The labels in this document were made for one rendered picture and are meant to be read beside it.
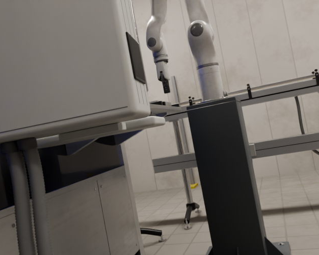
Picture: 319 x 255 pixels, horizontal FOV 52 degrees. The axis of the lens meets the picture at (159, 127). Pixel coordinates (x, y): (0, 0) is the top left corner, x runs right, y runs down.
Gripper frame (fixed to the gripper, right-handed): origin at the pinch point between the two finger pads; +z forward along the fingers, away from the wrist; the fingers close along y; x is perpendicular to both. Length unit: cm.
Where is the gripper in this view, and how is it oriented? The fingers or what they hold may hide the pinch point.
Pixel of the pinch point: (166, 89)
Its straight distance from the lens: 181.4
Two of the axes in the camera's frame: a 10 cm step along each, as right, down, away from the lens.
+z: 1.8, 9.8, -0.2
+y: -3.0, 0.4, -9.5
